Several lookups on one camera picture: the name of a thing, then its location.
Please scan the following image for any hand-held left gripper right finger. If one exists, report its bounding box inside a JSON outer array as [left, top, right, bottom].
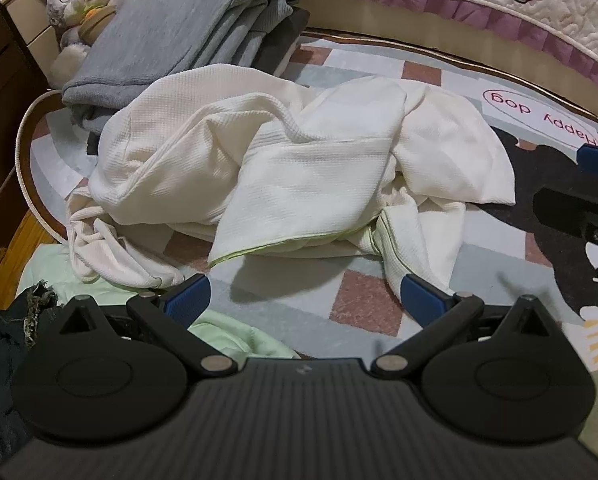
[[369, 274, 565, 378]]

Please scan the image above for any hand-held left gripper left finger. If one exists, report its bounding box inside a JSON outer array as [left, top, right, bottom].
[[44, 274, 237, 378]]

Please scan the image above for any white knit garment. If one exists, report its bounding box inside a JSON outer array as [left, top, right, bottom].
[[66, 63, 516, 297]]

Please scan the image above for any checkered cartoon rug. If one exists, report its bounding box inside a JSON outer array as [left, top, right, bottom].
[[16, 30, 598, 376]]

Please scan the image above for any light green quilted garment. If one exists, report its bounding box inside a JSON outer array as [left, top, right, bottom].
[[16, 245, 300, 361]]

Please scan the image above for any quilted bedspread with red print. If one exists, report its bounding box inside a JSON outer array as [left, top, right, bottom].
[[124, 0, 598, 91]]

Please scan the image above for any light grey folded garment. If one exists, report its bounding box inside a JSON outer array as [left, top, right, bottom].
[[214, 0, 296, 68]]

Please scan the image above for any beige bed frame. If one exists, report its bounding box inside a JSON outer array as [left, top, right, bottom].
[[299, 0, 598, 133]]

